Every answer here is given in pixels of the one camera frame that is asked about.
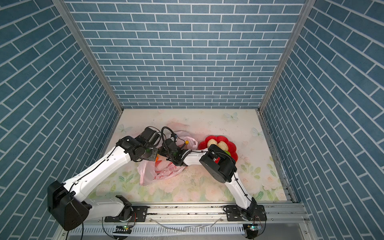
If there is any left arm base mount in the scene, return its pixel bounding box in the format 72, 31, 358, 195
104, 195, 149, 223

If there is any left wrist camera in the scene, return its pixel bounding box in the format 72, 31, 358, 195
135, 127, 160, 148

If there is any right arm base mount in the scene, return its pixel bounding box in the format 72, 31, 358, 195
223, 205, 267, 222

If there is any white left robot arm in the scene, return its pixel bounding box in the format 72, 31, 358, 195
47, 136, 158, 231

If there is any red flower-shaped plate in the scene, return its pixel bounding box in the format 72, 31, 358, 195
198, 136, 239, 162

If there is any aluminium corner post left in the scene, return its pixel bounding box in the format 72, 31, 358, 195
53, 0, 124, 114

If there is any aluminium corner post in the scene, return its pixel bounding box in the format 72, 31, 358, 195
259, 0, 316, 113
53, 0, 124, 114

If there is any pink plastic bag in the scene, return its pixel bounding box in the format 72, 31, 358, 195
137, 131, 198, 186

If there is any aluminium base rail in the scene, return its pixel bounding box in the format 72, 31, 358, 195
54, 203, 317, 240

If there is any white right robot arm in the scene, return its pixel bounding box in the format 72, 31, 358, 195
159, 139, 257, 211

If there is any aluminium corner post right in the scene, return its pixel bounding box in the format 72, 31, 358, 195
259, 0, 316, 113

